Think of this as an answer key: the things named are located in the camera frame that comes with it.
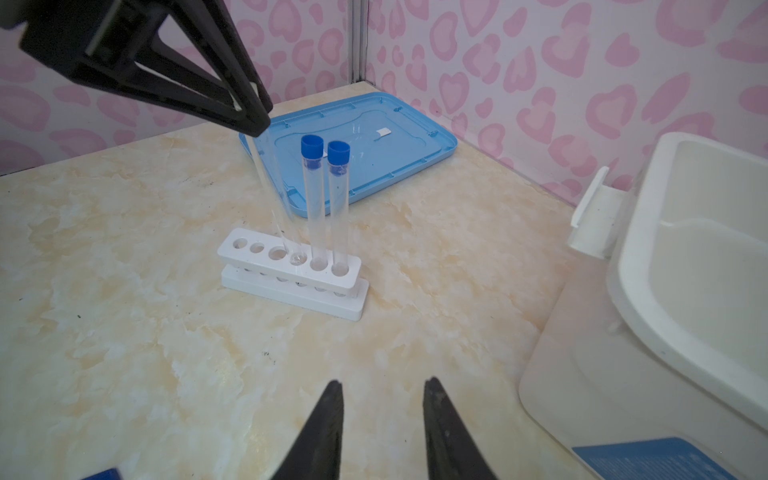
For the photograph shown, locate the blue-capped test tube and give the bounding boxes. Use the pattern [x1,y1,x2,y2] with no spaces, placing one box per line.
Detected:
[327,140,351,277]
[300,134,328,271]

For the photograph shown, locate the white plastic storage bin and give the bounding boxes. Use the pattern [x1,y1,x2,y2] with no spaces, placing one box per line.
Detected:
[519,133,767,479]

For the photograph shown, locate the white test tube rack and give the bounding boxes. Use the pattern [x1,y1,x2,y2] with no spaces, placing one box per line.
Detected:
[217,228,369,322]

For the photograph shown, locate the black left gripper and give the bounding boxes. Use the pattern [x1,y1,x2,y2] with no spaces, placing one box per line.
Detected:
[1,1,273,136]

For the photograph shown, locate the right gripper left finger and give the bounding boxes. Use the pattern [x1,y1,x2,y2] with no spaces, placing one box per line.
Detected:
[271,380,344,480]

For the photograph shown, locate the white-capped test tube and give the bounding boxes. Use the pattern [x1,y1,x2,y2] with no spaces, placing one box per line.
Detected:
[249,131,307,265]

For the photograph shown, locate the blue plastic bin lid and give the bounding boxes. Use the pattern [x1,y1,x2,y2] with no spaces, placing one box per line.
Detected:
[266,92,458,218]

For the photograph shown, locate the blue-based small cylinder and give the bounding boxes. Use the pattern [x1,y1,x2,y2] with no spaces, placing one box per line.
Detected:
[82,468,122,480]

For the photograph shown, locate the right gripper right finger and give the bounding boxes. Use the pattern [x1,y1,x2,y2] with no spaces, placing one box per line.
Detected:
[423,377,497,480]

